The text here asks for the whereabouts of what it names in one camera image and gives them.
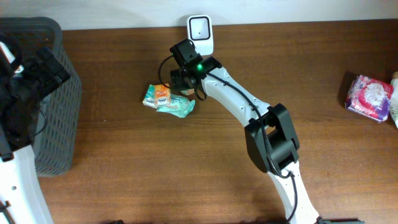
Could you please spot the green lid jar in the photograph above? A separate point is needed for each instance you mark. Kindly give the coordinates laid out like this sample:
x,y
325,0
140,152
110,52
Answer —
x,y
187,92

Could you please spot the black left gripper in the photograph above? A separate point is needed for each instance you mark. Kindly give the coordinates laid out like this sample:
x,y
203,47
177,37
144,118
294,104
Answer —
x,y
35,64

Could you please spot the grey plastic mesh basket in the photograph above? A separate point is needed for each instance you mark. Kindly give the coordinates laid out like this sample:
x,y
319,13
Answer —
x,y
53,146

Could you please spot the teal wipes packet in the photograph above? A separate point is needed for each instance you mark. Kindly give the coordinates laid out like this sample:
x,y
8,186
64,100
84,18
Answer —
x,y
179,106

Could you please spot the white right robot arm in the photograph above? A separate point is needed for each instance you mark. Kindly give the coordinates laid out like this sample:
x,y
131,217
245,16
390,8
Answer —
x,y
271,140

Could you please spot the white barcode scanner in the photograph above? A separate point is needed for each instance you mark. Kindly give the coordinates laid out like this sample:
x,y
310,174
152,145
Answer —
x,y
200,32

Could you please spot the red purple snack packet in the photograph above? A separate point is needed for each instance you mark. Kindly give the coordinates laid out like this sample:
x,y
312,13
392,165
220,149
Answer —
x,y
369,97

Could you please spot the teal tissue pack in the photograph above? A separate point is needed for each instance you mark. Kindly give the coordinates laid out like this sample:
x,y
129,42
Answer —
x,y
149,98

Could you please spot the orange tissue pack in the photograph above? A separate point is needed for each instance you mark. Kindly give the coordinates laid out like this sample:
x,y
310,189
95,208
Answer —
x,y
162,95

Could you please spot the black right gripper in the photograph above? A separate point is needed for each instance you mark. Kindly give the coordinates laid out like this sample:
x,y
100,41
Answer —
x,y
178,76

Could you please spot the white bamboo print tube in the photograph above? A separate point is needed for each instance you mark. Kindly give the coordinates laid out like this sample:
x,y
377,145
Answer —
x,y
394,106

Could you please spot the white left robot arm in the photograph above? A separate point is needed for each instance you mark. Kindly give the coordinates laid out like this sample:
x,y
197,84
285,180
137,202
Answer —
x,y
22,200

